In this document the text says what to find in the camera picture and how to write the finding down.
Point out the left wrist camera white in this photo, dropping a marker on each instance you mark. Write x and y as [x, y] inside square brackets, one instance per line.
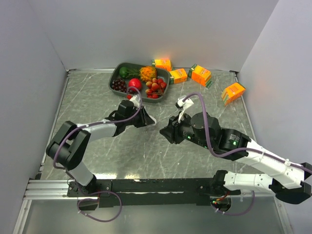
[135, 99]

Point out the white oval charging case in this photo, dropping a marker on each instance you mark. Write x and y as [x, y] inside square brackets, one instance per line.
[154, 120]

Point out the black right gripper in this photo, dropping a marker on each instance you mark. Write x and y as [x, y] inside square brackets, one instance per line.
[172, 133]

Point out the green pepper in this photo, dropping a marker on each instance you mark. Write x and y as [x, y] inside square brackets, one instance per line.
[123, 72]

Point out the orange striped sponge box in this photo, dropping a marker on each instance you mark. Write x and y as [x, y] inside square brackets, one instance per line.
[232, 92]

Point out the dark grey fruit tray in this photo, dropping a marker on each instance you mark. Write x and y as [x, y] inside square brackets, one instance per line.
[131, 78]

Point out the orange pineapple toy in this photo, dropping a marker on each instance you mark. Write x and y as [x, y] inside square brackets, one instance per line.
[147, 73]

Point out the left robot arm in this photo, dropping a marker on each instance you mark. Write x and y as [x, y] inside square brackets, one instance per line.
[69, 144]

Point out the orange box back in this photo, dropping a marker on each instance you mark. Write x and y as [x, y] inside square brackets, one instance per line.
[162, 64]

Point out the dark purple grapes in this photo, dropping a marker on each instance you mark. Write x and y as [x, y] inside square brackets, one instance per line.
[122, 86]

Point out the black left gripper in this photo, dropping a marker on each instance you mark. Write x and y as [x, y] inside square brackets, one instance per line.
[145, 119]

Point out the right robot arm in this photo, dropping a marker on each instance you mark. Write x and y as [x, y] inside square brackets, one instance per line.
[278, 176]

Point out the red pomegranate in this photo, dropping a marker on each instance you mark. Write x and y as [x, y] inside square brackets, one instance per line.
[135, 83]

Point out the orange sponge box near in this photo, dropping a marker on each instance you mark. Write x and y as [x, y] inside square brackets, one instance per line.
[200, 75]

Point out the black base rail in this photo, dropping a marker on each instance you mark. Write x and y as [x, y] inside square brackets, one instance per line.
[173, 191]

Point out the orange box middle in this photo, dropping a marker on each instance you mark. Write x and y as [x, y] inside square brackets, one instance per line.
[178, 76]

